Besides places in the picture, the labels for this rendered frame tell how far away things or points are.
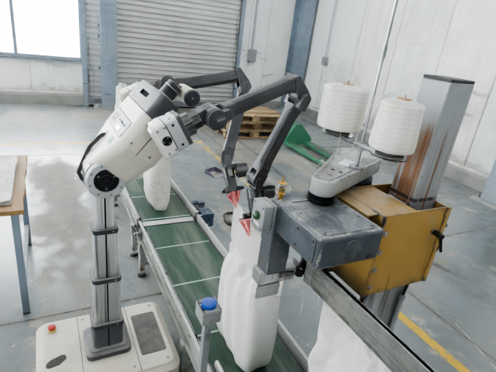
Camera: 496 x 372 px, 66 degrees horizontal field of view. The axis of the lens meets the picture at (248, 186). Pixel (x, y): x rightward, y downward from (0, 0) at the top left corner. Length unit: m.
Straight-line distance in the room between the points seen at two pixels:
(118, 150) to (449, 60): 6.25
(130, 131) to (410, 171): 1.03
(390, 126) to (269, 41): 8.61
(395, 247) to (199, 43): 7.94
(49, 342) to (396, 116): 1.92
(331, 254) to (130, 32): 7.78
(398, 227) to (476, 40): 5.80
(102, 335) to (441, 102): 1.77
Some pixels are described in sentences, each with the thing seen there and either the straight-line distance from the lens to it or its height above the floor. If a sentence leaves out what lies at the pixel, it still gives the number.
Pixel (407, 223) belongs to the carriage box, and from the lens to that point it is 1.37.
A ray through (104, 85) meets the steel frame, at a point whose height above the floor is 0.48.
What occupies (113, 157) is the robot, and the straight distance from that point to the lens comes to 1.55.
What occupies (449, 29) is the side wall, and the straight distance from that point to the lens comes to 7.29.
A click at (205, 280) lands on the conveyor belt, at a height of 0.38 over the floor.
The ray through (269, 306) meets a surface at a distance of 1.68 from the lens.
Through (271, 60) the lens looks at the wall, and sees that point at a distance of 9.82.
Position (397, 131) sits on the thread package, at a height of 1.60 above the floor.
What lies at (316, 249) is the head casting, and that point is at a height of 1.30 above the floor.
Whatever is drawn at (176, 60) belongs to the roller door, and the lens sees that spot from 8.80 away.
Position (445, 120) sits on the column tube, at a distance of 1.41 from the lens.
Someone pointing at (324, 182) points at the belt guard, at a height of 1.42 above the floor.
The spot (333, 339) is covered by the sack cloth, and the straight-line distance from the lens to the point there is 1.36.
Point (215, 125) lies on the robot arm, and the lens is 1.39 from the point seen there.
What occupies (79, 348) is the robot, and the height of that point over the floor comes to 0.26.
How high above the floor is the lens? 1.82
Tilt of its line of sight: 22 degrees down
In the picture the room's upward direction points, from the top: 8 degrees clockwise
